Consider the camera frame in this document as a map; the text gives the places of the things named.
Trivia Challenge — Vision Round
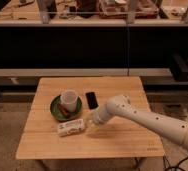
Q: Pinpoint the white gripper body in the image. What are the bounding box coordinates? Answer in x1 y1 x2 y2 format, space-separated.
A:
92 107 112 125

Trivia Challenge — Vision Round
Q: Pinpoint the white plastic bottle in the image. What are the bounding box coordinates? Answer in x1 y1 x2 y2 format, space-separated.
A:
57 119 85 137

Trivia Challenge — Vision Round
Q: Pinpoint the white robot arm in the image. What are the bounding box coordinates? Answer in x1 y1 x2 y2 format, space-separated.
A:
92 95 188 150

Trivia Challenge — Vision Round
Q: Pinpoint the black smartphone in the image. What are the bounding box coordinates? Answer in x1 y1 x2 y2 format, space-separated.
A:
86 92 98 109

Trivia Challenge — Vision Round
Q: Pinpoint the white cup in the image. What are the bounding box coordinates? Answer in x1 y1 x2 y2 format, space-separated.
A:
60 89 78 112

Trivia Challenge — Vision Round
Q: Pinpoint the brown sausage on plate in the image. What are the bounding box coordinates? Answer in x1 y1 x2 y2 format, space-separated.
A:
59 104 70 118

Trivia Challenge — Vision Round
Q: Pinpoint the wooden folding table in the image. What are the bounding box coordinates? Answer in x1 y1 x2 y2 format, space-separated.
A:
16 77 164 159

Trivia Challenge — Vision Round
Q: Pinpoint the green plate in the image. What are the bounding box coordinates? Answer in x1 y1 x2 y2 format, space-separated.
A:
50 96 82 122

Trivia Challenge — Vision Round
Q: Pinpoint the long wooden shelf bench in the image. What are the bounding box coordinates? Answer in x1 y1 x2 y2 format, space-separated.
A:
0 68 174 86

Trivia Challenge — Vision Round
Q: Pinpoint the black floor cable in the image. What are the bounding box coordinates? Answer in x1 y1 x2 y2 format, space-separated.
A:
162 103 188 171

